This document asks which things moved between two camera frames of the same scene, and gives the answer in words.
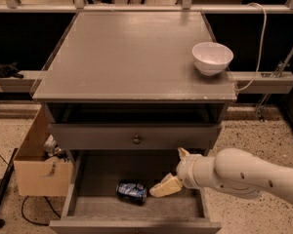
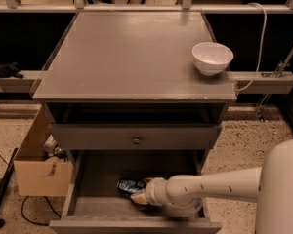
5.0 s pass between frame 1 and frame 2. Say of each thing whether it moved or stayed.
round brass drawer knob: stayed
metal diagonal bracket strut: stayed
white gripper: moved
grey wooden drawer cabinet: stayed
